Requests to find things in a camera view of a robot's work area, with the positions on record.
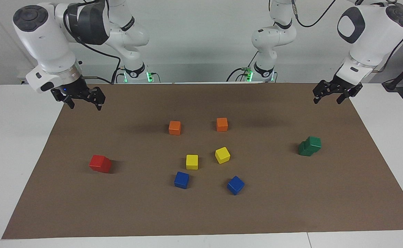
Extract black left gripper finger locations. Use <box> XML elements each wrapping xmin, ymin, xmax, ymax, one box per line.
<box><xmin>312</xmin><ymin>80</ymin><xmax>335</xmax><ymax>104</ymax></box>
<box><xmin>337</xmin><ymin>84</ymin><xmax>363</xmax><ymax>105</ymax></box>

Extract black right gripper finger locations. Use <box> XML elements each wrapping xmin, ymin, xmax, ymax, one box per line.
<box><xmin>51</xmin><ymin>90</ymin><xmax>76</xmax><ymax>110</ymax></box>
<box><xmin>84</xmin><ymin>87</ymin><xmax>106</xmax><ymax>111</ymax></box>

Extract green wooden cube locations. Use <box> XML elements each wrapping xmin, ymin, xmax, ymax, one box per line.
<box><xmin>298</xmin><ymin>141</ymin><xmax>314</xmax><ymax>157</ymax></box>
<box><xmin>306</xmin><ymin>136</ymin><xmax>322</xmax><ymax>152</ymax></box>

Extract black stand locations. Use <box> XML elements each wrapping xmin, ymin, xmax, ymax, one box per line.
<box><xmin>382</xmin><ymin>55</ymin><xmax>403</xmax><ymax>92</ymax></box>

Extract yellow wooden cube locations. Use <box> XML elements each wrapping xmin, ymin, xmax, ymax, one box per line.
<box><xmin>186</xmin><ymin>154</ymin><xmax>199</xmax><ymax>170</ymax></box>
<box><xmin>215</xmin><ymin>146</ymin><xmax>231</xmax><ymax>164</ymax></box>

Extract blue wooden cube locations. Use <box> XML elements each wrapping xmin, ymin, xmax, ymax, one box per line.
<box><xmin>174</xmin><ymin>171</ymin><xmax>190</xmax><ymax>189</ymax></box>
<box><xmin>227</xmin><ymin>175</ymin><xmax>245</xmax><ymax>196</ymax></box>

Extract brown paper table mat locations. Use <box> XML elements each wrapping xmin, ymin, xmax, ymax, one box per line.
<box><xmin>2</xmin><ymin>83</ymin><xmax>403</xmax><ymax>239</ymax></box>

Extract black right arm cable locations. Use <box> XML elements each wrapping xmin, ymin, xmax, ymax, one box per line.
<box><xmin>63</xmin><ymin>0</ymin><xmax>125</xmax><ymax>85</ymax></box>

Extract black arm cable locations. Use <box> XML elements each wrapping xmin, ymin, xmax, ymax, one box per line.
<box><xmin>269</xmin><ymin>0</ymin><xmax>403</xmax><ymax>73</ymax></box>
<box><xmin>63</xmin><ymin>0</ymin><xmax>125</xmax><ymax>85</ymax></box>

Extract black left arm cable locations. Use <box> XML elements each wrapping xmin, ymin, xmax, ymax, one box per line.
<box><xmin>269</xmin><ymin>0</ymin><xmax>403</xmax><ymax>73</ymax></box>

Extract black base cable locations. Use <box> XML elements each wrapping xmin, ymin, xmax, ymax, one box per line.
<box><xmin>226</xmin><ymin>67</ymin><xmax>246</xmax><ymax>82</ymax></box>

